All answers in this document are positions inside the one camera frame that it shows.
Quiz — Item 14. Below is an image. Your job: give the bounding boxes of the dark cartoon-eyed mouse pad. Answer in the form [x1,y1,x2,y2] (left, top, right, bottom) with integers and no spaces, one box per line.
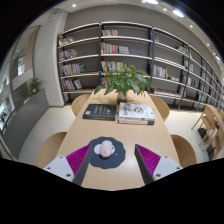
[88,136,127,170]

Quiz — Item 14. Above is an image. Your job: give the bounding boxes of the light wooden slatted chairs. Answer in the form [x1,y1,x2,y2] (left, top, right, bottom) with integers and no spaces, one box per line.
[190,103,224,161]

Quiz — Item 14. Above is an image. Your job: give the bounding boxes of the green potted plant, white pot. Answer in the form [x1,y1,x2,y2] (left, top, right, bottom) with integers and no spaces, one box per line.
[93,63,156,103]

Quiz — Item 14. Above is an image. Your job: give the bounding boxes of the white illustrated book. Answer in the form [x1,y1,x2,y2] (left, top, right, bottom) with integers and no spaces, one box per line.
[118,101,156,122]

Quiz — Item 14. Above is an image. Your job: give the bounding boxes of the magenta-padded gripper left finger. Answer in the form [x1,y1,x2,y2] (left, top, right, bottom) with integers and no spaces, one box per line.
[43,143,94,187]

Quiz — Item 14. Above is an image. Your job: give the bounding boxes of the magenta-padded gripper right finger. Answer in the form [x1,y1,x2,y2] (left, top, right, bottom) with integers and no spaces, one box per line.
[134,143,184,185]

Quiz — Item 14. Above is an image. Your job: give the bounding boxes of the pink computer mouse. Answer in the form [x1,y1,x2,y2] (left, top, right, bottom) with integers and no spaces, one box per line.
[99,139,114,159]

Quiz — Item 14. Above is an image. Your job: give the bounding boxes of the recessed ceiling lights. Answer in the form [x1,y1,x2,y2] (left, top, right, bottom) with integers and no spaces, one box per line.
[71,0,221,63]

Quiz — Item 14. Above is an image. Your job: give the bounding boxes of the black hardcover book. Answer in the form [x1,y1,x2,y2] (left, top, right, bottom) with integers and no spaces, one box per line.
[82,103,118,121]

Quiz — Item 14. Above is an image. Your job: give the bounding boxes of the white red-lettered book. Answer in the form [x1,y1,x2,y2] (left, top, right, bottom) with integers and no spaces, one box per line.
[117,118,155,126]

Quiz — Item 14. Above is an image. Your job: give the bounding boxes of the grey bookshelf unit with books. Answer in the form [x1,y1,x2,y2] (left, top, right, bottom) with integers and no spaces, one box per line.
[57,20,224,111]

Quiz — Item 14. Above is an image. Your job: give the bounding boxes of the small distant potted plant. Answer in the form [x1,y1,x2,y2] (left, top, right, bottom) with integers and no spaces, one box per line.
[27,77,44,95]

